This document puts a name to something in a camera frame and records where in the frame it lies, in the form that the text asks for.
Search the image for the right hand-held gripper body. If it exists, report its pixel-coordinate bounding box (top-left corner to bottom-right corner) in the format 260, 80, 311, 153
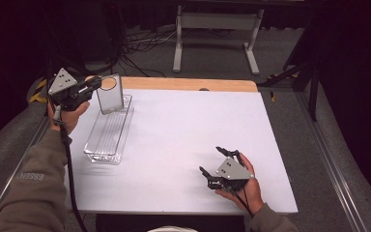
207, 149, 255, 193

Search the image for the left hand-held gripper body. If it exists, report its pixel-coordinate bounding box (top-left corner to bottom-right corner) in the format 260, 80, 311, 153
47, 67, 93, 112

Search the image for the clear plastic tray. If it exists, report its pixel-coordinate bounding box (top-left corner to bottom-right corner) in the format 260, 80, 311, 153
83, 94, 135, 166

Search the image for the person's left hand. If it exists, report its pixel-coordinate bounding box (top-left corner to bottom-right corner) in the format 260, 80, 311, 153
46, 100, 91, 135

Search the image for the person's right hand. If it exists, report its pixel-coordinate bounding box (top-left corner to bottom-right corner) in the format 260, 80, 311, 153
214, 153, 265, 217

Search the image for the yellow black floor tape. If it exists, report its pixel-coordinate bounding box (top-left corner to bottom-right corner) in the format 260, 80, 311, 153
28, 78, 51, 104

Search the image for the white table board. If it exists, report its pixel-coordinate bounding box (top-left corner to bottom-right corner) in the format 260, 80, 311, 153
63, 86, 300, 216

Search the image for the white cloth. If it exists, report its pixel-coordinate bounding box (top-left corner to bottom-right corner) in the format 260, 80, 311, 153
148, 225, 199, 232

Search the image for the wooden table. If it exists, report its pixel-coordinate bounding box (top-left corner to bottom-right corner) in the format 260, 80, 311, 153
84, 75, 259, 93

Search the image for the grey metal stand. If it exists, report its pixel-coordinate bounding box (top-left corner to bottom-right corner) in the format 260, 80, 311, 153
172, 4, 265, 76

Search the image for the right hand-held gripper cable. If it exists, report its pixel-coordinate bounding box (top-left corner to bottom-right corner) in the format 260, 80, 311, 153
229, 188, 256, 218

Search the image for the hand-held gripper cable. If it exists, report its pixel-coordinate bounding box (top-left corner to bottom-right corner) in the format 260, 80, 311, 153
52, 105, 90, 232
229, 188, 256, 218

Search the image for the bundle of floor cables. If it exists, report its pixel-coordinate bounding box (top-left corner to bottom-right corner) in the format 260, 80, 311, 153
119, 27, 179, 78

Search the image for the left hand-held gripper cable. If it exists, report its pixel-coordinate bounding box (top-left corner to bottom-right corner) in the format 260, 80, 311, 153
52, 105, 90, 232

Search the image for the aluminium rail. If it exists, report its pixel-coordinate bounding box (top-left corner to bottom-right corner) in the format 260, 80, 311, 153
294, 91, 370, 232
0, 115, 51, 232

